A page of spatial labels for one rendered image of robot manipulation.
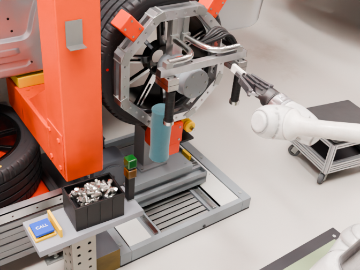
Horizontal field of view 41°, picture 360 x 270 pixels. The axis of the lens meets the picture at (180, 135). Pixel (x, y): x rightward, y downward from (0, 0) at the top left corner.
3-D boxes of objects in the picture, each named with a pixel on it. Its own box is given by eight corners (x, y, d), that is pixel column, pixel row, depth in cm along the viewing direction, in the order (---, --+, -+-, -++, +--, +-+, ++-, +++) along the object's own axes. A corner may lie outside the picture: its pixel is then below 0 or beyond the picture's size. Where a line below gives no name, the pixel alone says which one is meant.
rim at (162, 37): (198, 34, 245) (145, -36, 207) (227, 51, 230) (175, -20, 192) (133, 107, 245) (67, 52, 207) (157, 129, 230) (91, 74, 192)
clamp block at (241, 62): (232, 62, 204) (233, 51, 201) (246, 72, 198) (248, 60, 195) (223, 65, 201) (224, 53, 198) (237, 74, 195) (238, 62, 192)
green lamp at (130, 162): (132, 161, 188) (132, 153, 186) (137, 167, 185) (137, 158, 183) (123, 164, 186) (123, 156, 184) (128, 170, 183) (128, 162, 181)
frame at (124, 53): (210, 102, 238) (224, -6, 208) (218, 109, 234) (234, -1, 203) (112, 132, 211) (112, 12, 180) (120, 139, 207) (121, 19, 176)
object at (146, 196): (169, 149, 288) (170, 135, 282) (205, 183, 264) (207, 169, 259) (94, 174, 262) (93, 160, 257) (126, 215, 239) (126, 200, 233)
